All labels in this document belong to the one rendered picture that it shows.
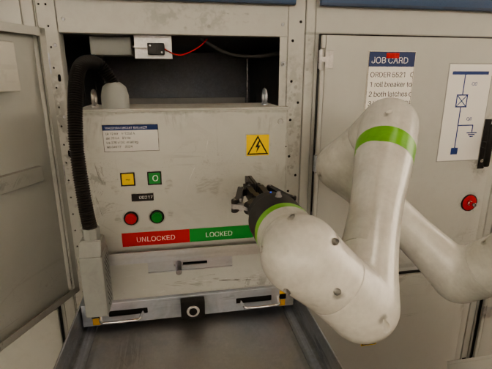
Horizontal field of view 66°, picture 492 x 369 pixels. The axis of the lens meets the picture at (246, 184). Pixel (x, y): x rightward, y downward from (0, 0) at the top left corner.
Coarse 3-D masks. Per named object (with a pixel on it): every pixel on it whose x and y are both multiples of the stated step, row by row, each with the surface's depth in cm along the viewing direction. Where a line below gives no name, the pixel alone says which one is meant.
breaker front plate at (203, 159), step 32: (96, 128) 83; (160, 128) 86; (192, 128) 87; (224, 128) 88; (256, 128) 90; (96, 160) 85; (128, 160) 86; (160, 160) 88; (192, 160) 89; (224, 160) 90; (256, 160) 92; (96, 192) 87; (128, 192) 88; (160, 192) 90; (192, 192) 91; (224, 192) 93; (160, 224) 92; (192, 224) 93; (224, 224) 95; (224, 256) 97; (256, 256) 99; (128, 288) 95; (160, 288) 96; (192, 288) 98; (224, 288) 100
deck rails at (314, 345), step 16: (80, 320) 93; (288, 320) 99; (304, 320) 96; (80, 336) 93; (304, 336) 93; (320, 336) 85; (64, 352) 80; (80, 352) 88; (304, 352) 88; (320, 352) 86; (64, 368) 80; (80, 368) 83; (320, 368) 83; (336, 368) 77
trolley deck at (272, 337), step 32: (160, 320) 100; (192, 320) 100; (224, 320) 100; (256, 320) 100; (96, 352) 88; (128, 352) 88; (160, 352) 88; (192, 352) 88; (224, 352) 88; (256, 352) 88; (288, 352) 88
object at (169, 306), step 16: (240, 288) 100; (256, 288) 100; (112, 304) 94; (128, 304) 95; (144, 304) 95; (160, 304) 96; (176, 304) 97; (208, 304) 99; (224, 304) 99; (240, 304) 100; (256, 304) 101; (288, 304) 103; (112, 320) 95; (144, 320) 97
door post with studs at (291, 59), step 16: (304, 0) 104; (288, 16) 105; (304, 16) 105; (288, 32) 106; (288, 48) 107; (288, 64) 108; (288, 80) 109; (288, 96) 111; (288, 112) 112; (288, 128) 113; (288, 144) 115; (288, 160) 116; (288, 176) 117; (288, 192) 119
